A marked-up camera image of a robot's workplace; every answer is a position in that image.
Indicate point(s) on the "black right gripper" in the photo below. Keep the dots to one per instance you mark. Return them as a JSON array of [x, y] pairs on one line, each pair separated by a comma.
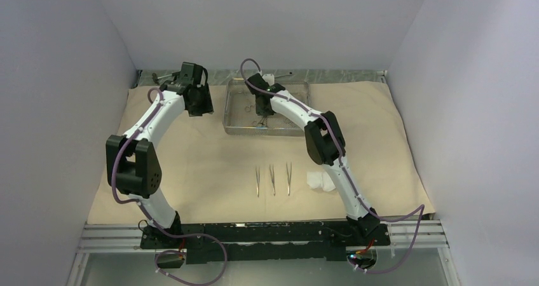
[[262, 112]]

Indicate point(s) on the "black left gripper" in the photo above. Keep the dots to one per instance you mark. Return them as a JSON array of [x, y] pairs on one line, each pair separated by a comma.
[[206, 107]]

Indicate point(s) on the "black-handled claw hammer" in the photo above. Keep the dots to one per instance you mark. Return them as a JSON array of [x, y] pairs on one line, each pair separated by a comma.
[[158, 79]]

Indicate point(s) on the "silver forceps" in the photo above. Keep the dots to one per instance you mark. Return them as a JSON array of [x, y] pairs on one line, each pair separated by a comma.
[[272, 178], [258, 176], [289, 177]]

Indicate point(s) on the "white gauze pad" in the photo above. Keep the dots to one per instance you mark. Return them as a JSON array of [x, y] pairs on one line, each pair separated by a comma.
[[327, 183], [315, 180]]

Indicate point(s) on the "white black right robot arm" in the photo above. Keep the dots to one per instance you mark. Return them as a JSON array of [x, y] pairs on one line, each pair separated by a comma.
[[325, 146]]

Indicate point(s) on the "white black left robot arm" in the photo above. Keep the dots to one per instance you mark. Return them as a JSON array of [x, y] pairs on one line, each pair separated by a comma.
[[133, 169]]

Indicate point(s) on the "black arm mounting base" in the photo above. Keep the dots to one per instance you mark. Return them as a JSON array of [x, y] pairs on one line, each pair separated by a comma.
[[258, 241]]

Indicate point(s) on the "silver surgical scissors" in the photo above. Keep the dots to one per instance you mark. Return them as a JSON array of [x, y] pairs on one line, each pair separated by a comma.
[[250, 102]]

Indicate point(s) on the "metal mesh instrument tray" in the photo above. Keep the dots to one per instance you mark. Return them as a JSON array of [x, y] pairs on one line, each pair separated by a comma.
[[237, 122]]

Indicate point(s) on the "silver ratchet wrench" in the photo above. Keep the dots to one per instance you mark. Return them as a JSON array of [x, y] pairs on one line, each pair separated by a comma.
[[283, 75]]

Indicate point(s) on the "aluminium rail frame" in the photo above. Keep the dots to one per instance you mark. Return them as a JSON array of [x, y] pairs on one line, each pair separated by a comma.
[[125, 238]]

